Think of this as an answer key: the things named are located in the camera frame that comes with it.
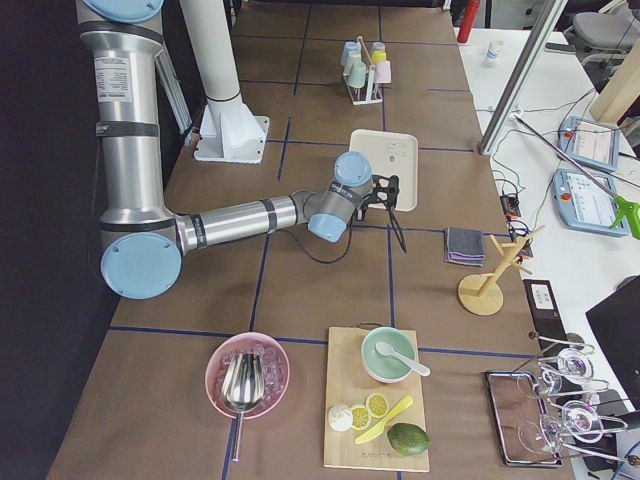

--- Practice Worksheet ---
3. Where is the green ceramic bowl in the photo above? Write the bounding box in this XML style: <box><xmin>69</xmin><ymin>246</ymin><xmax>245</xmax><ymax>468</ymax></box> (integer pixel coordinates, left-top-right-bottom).
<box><xmin>361</xmin><ymin>327</ymin><xmax>418</xmax><ymax>383</ymax></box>

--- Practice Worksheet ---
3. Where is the wine glass upper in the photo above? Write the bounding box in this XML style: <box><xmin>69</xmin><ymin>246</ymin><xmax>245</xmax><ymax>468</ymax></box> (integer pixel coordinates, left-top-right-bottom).
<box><xmin>517</xmin><ymin>347</ymin><xmax>609</xmax><ymax>399</ymax></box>

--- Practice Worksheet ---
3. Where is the wooden cutting board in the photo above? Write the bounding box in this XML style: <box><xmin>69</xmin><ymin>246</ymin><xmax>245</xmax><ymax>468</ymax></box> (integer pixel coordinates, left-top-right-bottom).
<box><xmin>324</xmin><ymin>327</ymin><xmax>430</xmax><ymax>473</ymax></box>

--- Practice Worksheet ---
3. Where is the teach pendant far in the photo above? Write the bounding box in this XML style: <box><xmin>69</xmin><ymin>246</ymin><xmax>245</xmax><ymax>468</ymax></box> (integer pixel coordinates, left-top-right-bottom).
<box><xmin>558</xmin><ymin>116</ymin><xmax>620</xmax><ymax>172</ymax></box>

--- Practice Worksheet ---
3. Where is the wine glass lower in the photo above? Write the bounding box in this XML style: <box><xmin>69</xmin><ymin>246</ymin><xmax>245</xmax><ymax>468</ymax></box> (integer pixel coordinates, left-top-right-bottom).
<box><xmin>517</xmin><ymin>400</ymin><xmax>629</xmax><ymax>460</ymax></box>

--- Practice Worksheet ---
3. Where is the beige cup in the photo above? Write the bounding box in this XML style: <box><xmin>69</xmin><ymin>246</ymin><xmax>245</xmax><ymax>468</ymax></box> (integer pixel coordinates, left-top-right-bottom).
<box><xmin>345</xmin><ymin>51</ymin><xmax>361</xmax><ymax>69</ymax></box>

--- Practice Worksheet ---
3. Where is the yellow plastic knife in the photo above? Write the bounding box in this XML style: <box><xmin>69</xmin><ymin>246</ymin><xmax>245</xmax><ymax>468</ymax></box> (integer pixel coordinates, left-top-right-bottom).
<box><xmin>354</xmin><ymin>395</ymin><xmax>414</xmax><ymax>445</ymax></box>

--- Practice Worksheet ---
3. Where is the black laptop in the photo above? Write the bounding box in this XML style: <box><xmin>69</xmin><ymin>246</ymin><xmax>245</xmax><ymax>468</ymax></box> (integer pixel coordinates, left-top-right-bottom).
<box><xmin>586</xmin><ymin>276</ymin><xmax>640</xmax><ymax>410</ymax></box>

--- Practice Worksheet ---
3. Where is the green spray nozzle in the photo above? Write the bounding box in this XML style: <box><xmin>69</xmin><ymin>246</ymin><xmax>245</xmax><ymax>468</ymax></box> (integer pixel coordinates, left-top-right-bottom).
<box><xmin>610</xmin><ymin>195</ymin><xmax>640</xmax><ymax>239</ymax></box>

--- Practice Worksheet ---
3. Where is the grey office chair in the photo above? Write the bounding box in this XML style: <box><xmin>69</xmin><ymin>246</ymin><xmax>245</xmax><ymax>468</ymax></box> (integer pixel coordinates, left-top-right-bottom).
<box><xmin>544</xmin><ymin>1</ymin><xmax>639</xmax><ymax>66</ymax></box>

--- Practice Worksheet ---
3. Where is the lemon slice lower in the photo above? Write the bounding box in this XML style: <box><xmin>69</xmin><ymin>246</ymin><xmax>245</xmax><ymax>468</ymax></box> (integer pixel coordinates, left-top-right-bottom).
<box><xmin>350</xmin><ymin>404</ymin><xmax>372</xmax><ymax>431</ymax></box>

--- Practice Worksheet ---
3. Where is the lemon slice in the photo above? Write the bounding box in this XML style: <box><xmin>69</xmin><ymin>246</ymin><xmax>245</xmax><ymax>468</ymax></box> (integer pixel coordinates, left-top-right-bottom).
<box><xmin>365</xmin><ymin>392</ymin><xmax>390</xmax><ymax>419</ymax></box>
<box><xmin>350</xmin><ymin>404</ymin><xmax>372</xmax><ymax>431</ymax></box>

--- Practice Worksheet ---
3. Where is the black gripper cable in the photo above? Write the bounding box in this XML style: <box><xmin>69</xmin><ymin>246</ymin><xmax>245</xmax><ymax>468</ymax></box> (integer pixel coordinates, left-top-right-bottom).
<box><xmin>287</xmin><ymin>207</ymin><xmax>369</xmax><ymax>264</ymax></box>

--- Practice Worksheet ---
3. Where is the wooden mug tree stand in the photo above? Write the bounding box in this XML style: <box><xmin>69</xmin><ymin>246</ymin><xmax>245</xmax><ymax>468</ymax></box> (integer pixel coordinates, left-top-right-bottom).
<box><xmin>457</xmin><ymin>225</ymin><xmax>545</xmax><ymax>316</ymax></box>

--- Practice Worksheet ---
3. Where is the lemon slice upper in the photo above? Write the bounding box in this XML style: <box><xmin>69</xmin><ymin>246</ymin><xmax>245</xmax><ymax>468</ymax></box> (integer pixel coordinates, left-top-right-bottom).
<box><xmin>365</xmin><ymin>392</ymin><xmax>390</xmax><ymax>419</ymax></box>

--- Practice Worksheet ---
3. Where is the teach pendant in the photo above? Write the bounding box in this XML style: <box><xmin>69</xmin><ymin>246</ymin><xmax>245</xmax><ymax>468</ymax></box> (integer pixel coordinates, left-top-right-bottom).
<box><xmin>553</xmin><ymin>169</ymin><xmax>630</xmax><ymax>237</ymax></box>
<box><xmin>558</xmin><ymin>116</ymin><xmax>620</xmax><ymax>172</ymax></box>

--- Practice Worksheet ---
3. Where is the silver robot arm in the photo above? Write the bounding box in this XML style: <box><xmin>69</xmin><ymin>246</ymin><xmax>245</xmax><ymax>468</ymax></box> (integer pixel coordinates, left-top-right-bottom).
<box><xmin>76</xmin><ymin>1</ymin><xmax>400</xmax><ymax>299</ymax></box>

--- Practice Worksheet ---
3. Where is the yellow cup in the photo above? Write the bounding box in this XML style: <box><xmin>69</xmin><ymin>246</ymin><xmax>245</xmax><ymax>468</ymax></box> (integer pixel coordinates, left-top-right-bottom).
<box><xmin>371</xmin><ymin>50</ymin><xmax>387</xmax><ymax>64</ymax></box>

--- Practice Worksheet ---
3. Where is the black framed metal tray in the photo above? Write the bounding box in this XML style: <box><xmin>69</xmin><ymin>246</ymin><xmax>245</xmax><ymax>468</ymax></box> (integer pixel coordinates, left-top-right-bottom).
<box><xmin>484</xmin><ymin>370</ymin><xmax>563</xmax><ymax>468</ymax></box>

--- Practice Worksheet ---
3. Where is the pink ice bowl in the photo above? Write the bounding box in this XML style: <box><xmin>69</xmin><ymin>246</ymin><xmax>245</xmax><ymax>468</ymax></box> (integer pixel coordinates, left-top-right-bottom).
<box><xmin>204</xmin><ymin>332</ymin><xmax>290</xmax><ymax>419</ymax></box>

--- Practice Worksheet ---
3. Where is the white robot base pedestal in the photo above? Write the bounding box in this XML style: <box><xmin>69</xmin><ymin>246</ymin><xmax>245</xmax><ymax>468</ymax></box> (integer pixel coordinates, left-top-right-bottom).
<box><xmin>181</xmin><ymin>0</ymin><xmax>270</xmax><ymax>164</ymax></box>

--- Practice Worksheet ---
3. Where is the metal ice scoop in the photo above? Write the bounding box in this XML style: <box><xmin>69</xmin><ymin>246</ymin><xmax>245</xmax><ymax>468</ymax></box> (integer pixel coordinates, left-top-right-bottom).
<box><xmin>221</xmin><ymin>353</ymin><xmax>265</xmax><ymax>462</ymax></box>

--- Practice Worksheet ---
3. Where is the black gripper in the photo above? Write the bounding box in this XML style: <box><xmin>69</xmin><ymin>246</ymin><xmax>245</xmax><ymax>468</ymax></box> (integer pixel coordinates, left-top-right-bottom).
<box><xmin>361</xmin><ymin>174</ymin><xmax>407</xmax><ymax>253</ymax></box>

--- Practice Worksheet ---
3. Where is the red fire extinguisher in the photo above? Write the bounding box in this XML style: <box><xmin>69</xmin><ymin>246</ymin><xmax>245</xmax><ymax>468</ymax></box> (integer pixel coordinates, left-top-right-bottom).
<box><xmin>457</xmin><ymin>0</ymin><xmax>481</xmax><ymax>44</ymax></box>

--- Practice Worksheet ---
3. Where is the blue cup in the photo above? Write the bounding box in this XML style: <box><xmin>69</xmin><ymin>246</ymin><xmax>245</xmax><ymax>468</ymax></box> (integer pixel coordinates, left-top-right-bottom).
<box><xmin>340</xmin><ymin>41</ymin><xmax>360</xmax><ymax>67</ymax></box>

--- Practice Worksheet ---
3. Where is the wine glass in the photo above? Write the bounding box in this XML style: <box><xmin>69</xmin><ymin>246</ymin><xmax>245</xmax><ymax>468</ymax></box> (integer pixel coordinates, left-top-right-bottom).
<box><xmin>517</xmin><ymin>400</ymin><xmax>629</xmax><ymax>460</ymax></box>
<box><xmin>517</xmin><ymin>347</ymin><xmax>609</xmax><ymax>399</ymax></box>

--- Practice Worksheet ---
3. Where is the teach pendant near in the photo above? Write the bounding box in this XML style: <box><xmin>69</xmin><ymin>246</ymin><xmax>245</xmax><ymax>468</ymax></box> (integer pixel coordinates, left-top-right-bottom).
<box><xmin>553</xmin><ymin>169</ymin><xmax>630</xmax><ymax>237</ymax></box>

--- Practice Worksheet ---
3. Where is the grey folded cloth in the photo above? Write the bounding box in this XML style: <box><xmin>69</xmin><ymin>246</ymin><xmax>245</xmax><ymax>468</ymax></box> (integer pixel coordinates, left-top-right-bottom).
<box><xmin>444</xmin><ymin>227</ymin><xmax>485</xmax><ymax>267</ymax></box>

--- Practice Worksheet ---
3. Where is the pink cup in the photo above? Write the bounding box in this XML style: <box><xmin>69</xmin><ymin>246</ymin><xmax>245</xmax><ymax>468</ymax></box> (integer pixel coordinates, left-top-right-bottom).
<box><xmin>374</xmin><ymin>60</ymin><xmax>392</xmax><ymax>85</ymax></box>

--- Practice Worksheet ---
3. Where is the black label box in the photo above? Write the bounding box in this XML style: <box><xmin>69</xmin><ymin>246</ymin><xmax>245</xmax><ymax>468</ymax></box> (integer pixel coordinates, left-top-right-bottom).
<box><xmin>523</xmin><ymin>279</ymin><xmax>566</xmax><ymax>340</ymax></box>

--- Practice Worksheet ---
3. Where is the white wire cup rack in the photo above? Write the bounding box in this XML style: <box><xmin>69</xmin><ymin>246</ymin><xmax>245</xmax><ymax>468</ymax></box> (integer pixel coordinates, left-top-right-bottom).
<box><xmin>342</xmin><ymin>36</ymin><xmax>383</xmax><ymax>105</ymax></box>

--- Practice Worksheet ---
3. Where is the white paper cup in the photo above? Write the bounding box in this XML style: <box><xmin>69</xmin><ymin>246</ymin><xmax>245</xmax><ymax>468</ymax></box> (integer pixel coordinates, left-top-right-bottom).
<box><xmin>484</xmin><ymin>39</ymin><xmax>503</xmax><ymax>67</ymax></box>

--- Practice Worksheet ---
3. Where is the grey aluminium post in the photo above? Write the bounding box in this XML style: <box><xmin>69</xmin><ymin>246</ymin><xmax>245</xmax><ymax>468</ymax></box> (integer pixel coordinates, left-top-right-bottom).
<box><xmin>478</xmin><ymin>0</ymin><xmax>567</xmax><ymax>155</ymax></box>

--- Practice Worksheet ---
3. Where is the beige rabbit serving tray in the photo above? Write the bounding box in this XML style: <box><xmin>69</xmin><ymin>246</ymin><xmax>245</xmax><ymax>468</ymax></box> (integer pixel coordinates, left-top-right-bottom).
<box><xmin>349</xmin><ymin>129</ymin><xmax>418</xmax><ymax>212</ymax></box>

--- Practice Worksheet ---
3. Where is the white spoon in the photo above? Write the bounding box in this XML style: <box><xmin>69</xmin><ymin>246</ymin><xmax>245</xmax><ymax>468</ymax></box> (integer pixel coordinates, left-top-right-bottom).
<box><xmin>375</xmin><ymin>341</ymin><xmax>431</xmax><ymax>377</ymax></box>

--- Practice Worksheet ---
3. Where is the green avocado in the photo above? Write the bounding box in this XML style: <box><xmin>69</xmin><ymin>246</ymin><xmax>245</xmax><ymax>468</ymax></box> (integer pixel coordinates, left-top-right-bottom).
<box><xmin>387</xmin><ymin>423</ymin><xmax>431</xmax><ymax>456</ymax></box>

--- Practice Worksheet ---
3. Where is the mint green cup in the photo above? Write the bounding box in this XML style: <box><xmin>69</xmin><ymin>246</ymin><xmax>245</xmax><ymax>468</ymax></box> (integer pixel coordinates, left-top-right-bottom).
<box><xmin>347</xmin><ymin>61</ymin><xmax>368</xmax><ymax>89</ymax></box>

